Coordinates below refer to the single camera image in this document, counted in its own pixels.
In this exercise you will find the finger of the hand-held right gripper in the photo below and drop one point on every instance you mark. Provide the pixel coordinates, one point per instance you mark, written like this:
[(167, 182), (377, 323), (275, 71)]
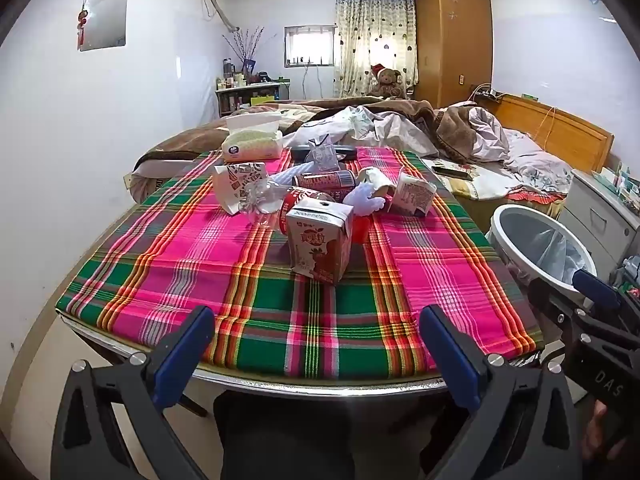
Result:
[(547, 300), (595, 287)]

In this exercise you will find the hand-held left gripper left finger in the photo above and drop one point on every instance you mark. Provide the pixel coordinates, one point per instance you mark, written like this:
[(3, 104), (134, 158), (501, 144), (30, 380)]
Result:
[(185, 355)]

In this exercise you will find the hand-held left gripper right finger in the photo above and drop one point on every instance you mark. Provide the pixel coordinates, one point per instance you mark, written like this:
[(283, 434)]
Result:
[(450, 355)]

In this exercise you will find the white trash bin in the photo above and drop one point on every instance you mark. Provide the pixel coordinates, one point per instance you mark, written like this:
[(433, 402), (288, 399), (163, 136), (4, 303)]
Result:
[(505, 230)]

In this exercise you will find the red strawberry drink carton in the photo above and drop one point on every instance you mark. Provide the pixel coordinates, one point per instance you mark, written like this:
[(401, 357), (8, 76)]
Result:
[(320, 245)]

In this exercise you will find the white foam fruit net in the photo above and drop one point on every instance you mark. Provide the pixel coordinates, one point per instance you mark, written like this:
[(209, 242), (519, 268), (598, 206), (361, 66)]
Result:
[(365, 197)]

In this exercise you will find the red drink can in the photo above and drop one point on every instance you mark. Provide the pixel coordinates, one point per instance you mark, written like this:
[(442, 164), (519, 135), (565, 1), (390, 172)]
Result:
[(325, 180), (300, 197)]

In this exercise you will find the person's right hand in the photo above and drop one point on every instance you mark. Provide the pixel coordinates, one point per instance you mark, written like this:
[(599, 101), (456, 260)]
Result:
[(597, 432)]

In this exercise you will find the clear bin liner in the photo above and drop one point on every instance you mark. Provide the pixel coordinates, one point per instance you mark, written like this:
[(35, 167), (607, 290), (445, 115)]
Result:
[(555, 255)]

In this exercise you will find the grey nightstand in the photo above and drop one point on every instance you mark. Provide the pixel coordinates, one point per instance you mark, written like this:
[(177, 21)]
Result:
[(595, 215)]

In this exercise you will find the plaid tablecloth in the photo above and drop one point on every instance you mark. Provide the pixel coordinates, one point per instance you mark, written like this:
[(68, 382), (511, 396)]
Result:
[(200, 260)]

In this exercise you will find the floral bed sheet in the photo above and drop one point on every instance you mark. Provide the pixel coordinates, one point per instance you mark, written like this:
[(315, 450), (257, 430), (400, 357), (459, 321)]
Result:
[(500, 187)]

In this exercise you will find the round metal-rimmed table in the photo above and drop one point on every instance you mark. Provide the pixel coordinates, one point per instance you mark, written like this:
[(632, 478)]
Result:
[(325, 387)]

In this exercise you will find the black phone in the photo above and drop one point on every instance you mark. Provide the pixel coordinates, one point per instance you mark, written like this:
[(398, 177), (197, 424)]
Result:
[(452, 172)]

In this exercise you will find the pale grey quilt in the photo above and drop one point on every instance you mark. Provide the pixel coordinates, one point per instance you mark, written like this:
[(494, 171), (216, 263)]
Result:
[(500, 145)]

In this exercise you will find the white purple drink carton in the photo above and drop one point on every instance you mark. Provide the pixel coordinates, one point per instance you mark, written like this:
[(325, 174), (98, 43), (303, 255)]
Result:
[(412, 195)]

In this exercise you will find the wooden bed headboard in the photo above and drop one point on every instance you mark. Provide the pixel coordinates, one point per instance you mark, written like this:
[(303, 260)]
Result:
[(560, 125)]

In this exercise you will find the clear plastic cup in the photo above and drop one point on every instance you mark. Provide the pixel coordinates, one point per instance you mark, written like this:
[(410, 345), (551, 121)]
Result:
[(262, 205)]

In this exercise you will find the printed white paper bag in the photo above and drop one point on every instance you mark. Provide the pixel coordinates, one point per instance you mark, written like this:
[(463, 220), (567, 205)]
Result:
[(235, 185)]

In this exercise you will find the crumpled paper cup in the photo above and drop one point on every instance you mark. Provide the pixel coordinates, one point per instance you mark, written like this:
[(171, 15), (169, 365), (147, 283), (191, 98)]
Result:
[(372, 177)]

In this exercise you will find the brown blanket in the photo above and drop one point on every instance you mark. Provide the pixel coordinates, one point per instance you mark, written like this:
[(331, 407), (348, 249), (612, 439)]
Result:
[(200, 137)]

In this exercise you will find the soft tissue pack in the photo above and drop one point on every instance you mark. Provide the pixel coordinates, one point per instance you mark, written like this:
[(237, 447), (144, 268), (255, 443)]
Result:
[(252, 147)]

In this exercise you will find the dark glasses case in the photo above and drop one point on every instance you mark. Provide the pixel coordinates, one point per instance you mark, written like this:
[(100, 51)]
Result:
[(346, 151)]

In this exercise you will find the clear plastic wrapper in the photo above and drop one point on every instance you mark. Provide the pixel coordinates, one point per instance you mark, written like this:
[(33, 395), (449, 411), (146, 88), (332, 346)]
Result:
[(322, 157)]

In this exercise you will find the white floral quilt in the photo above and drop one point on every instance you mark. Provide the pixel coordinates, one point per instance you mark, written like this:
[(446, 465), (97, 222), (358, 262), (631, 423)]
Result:
[(360, 125)]

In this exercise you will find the shelf with bottles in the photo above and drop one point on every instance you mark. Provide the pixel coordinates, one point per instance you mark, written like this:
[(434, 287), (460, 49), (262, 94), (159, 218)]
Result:
[(240, 102)]

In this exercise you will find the brown teddy bear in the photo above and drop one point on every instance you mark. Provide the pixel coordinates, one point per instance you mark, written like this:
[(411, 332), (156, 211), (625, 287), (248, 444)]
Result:
[(387, 80)]

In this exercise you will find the wooden wardrobe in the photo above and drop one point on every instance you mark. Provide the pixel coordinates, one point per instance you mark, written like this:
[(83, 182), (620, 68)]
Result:
[(450, 35)]

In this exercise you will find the vase of dry branches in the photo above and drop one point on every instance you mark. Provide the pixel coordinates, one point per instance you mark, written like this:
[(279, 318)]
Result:
[(245, 50)]

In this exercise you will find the heart print curtain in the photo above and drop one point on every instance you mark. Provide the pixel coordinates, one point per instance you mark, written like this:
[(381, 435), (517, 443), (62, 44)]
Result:
[(370, 35)]

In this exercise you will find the window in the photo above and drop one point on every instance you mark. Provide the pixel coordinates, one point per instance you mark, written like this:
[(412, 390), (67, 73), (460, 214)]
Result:
[(310, 45)]

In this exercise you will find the red hanging ornament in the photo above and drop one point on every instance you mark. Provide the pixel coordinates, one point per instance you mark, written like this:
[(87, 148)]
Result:
[(82, 25)]

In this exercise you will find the wrapped air conditioner pipe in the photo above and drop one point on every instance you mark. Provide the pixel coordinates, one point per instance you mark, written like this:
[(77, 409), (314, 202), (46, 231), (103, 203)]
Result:
[(217, 7)]

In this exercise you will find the wall mirror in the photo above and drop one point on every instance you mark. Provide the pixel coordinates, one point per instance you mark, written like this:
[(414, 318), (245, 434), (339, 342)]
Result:
[(105, 22)]

